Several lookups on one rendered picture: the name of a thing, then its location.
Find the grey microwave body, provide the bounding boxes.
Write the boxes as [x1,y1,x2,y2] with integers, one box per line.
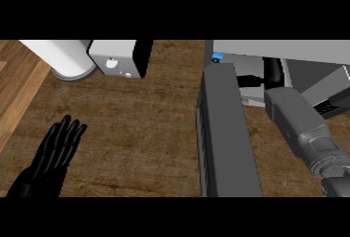
[204,39,350,120]

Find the dark grey microwave door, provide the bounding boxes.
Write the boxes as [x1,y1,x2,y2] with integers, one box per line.
[194,62,266,198]

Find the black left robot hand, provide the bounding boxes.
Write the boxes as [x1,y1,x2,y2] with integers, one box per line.
[5,114,89,198]

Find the white cylinder with grey base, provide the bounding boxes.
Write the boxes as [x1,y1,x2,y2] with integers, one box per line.
[20,39,99,82]

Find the small blue object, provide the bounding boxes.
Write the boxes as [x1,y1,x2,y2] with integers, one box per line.
[212,52,226,64]

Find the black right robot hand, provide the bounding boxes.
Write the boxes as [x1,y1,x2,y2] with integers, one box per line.
[235,56,286,89]

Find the white and black box appliance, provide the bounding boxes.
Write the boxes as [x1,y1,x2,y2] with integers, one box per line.
[86,39,157,80]

